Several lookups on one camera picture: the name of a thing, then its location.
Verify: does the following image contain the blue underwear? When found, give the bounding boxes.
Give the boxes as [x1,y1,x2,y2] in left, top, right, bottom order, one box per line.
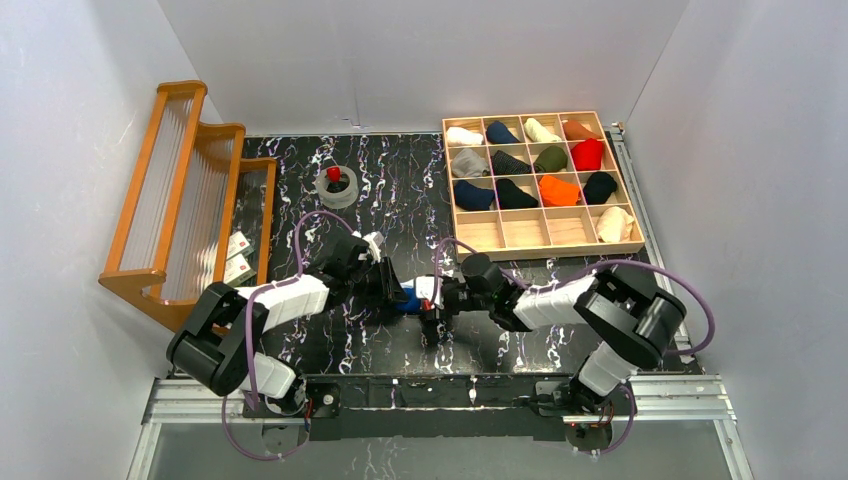
[395,280,422,315]

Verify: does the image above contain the orange underwear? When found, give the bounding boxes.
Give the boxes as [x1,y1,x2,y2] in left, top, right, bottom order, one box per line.
[538,175,581,207]

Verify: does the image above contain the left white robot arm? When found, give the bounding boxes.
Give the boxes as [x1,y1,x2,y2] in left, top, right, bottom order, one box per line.
[166,232,408,401]

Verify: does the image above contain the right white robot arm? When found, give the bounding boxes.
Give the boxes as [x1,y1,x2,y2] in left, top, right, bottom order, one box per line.
[402,254,686,404]

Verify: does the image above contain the clear tape roll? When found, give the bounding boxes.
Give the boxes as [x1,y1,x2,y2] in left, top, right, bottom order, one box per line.
[314,165,359,209]

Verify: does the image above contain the black rolled cloth middle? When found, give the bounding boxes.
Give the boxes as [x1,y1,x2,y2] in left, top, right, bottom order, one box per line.
[495,179,539,210]

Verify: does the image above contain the black rolled cloth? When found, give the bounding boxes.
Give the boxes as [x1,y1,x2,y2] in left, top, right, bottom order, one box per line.
[583,171,618,205]
[495,179,539,210]

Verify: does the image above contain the small red cap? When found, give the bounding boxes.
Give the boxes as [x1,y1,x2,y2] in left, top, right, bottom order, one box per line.
[326,166,342,183]

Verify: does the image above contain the wooden compartment organizer box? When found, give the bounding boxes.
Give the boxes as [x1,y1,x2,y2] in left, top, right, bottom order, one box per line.
[442,111,645,260]

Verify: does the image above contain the white box red label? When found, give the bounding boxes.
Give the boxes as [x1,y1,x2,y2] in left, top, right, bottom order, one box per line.
[226,230,255,261]

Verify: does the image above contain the grey rolled cloth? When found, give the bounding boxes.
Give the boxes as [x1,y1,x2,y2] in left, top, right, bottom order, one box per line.
[450,148,490,178]

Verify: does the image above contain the dark patterned rolled cloth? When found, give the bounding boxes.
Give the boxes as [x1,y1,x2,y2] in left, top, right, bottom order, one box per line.
[491,150,533,176]

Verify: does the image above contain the beige rolled cloth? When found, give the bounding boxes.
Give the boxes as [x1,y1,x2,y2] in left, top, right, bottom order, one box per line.
[596,206,636,243]

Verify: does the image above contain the olive rolled cloth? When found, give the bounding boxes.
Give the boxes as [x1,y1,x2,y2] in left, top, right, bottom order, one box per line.
[533,145,568,173]

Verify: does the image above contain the white rolled cloth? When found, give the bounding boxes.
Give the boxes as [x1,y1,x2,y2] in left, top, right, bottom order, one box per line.
[444,126,485,147]

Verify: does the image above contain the navy rolled cloth top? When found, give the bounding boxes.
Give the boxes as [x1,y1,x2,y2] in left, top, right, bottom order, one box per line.
[485,120,521,145]

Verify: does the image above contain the black rolled cloth right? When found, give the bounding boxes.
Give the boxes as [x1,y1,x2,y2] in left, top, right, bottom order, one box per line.
[583,171,618,205]

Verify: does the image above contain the cream rolled cloth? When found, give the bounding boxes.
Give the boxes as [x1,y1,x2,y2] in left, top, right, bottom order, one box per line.
[523,117,563,143]

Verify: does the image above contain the red rolled cloth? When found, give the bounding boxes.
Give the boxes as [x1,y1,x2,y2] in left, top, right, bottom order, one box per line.
[570,138,604,171]

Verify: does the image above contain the wooden acrylic tiered rack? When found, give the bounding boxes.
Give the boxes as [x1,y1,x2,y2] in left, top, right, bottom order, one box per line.
[98,80,278,332]

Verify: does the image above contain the rust orange rolled cloth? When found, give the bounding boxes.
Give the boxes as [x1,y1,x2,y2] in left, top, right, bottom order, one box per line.
[562,119,601,141]

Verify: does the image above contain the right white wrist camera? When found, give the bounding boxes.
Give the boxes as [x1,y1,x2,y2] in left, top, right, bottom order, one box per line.
[413,276,443,311]

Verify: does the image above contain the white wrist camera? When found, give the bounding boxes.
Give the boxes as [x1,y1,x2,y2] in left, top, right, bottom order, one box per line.
[352,231,384,263]
[413,276,443,311]

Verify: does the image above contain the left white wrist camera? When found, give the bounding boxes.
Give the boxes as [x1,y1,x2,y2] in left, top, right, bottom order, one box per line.
[352,231,384,263]

